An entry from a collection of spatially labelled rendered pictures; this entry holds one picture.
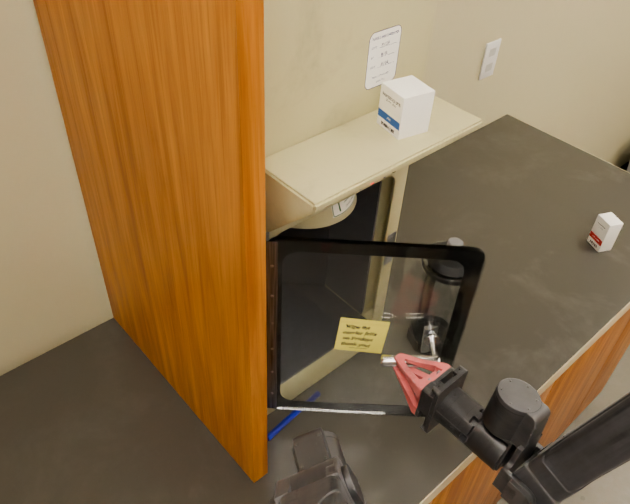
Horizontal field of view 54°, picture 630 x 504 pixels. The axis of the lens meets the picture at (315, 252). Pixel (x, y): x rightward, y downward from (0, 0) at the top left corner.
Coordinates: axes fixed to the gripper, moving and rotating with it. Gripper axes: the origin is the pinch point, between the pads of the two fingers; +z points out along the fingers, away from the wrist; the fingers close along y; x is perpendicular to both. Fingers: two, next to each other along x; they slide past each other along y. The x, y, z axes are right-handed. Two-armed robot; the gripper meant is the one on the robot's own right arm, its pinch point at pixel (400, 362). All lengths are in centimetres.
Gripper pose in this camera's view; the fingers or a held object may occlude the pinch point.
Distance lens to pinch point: 95.2
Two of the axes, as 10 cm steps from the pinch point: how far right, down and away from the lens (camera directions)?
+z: -6.6, -5.3, 5.3
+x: -7.5, 4.2, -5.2
